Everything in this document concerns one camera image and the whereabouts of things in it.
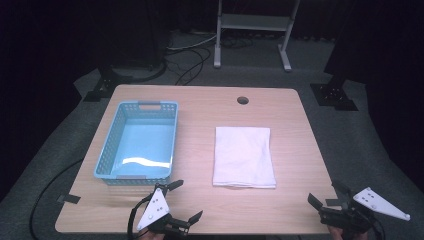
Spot person's left hand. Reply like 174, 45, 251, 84
137, 229, 166, 240

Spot white cloth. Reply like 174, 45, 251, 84
212, 126, 277, 190

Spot person's right hand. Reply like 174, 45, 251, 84
327, 225, 369, 240

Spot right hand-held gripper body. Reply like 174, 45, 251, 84
318, 186, 412, 234

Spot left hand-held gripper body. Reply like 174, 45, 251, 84
136, 184, 192, 237

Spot white metal stand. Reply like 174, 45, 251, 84
213, 0, 301, 73

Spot blue plastic basket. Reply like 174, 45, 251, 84
93, 100, 179, 187

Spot thin black floor cables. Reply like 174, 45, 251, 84
165, 34, 254, 86

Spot black stand base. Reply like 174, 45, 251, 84
309, 74, 360, 112
82, 65, 134, 103

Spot thick black floor cable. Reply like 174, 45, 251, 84
29, 159, 84, 240

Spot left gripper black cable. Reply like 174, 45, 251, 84
126, 194, 155, 240

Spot white floor cable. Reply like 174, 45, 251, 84
166, 33, 218, 52

